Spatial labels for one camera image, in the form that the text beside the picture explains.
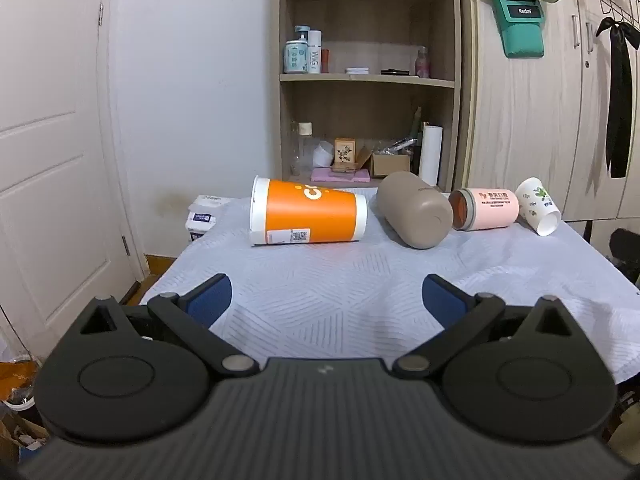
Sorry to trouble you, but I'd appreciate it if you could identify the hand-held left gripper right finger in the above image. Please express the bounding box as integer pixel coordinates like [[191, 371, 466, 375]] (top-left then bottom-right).
[[392, 274, 581, 380]]

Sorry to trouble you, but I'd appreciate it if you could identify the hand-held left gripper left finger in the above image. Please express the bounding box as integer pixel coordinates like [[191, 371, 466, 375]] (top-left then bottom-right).
[[75, 273, 261, 379]]

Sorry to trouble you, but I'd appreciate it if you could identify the orange and white paper cup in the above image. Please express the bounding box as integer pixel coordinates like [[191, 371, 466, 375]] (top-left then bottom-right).
[[249, 175, 370, 247]]

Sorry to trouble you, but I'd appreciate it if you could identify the taupe tumbler cup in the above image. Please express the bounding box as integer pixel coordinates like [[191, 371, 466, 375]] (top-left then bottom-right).
[[376, 170, 455, 250]]

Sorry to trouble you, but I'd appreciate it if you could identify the pink cup with brown inside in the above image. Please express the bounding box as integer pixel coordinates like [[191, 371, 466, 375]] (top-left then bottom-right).
[[448, 187, 521, 232]]

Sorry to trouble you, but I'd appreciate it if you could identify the white paper cup green print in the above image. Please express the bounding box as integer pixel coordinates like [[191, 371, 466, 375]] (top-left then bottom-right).
[[514, 176, 563, 237]]

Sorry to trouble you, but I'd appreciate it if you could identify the white tissue pack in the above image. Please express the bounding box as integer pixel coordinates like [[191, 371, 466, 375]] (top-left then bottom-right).
[[185, 194, 233, 244]]

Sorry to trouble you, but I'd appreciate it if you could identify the light blue patterned tablecloth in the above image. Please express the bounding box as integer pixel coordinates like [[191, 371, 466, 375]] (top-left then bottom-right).
[[139, 185, 640, 387]]

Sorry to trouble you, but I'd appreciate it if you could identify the open cardboard box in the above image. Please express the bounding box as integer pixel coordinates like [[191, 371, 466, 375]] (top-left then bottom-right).
[[370, 152, 412, 179]]

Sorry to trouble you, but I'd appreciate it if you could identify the white paper towel roll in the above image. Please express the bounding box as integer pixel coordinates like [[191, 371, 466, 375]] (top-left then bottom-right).
[[418, 124, 444, 187]]

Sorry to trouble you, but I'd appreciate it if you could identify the flat pink box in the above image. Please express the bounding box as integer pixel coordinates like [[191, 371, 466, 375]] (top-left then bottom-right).
[[310, 165, 371, 184]]

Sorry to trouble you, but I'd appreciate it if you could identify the small floral box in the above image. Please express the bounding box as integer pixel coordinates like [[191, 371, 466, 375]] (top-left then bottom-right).
[[333, 138, 357, 167]]

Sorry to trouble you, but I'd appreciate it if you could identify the clear bottle white cap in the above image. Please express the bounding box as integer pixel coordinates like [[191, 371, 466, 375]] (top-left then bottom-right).
[[297, 121, 315, 172]]

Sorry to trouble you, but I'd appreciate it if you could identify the black chair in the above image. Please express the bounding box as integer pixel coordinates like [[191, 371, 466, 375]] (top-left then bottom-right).
[[606, 228, 640, 283]]

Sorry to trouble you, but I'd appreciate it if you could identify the orange plastic bag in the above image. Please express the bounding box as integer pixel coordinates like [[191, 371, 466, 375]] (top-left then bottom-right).
[[0, 359, 42, 413]]

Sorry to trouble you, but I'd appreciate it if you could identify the wooden bookshelf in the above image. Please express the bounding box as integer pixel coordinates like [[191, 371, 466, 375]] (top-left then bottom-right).
[[272, 0, 463, 193]]

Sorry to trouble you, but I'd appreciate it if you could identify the light wood wardrobe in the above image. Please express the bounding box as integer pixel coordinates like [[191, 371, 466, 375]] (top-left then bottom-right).
[[457, 0, 640, 223]]

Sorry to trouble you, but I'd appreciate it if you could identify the white door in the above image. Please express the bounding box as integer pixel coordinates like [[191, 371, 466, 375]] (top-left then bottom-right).
[[0, 0, 151, 346]]

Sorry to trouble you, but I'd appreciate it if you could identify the teal pump bottle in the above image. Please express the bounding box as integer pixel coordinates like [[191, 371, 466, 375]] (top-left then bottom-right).
[[283, 25, 309, 75]]

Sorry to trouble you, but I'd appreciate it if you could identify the tall white bottle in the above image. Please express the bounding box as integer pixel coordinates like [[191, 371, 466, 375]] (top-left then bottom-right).
[[307, 30, 323, 75]]

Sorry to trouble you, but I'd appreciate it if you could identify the black ribbon bow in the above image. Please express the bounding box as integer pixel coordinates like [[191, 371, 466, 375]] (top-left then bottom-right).
[[594, 16, 640, 180]]

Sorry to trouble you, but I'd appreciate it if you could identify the teal Redmi box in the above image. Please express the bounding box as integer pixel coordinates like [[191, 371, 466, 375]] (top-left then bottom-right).
[[492, 0, 547, 59]]

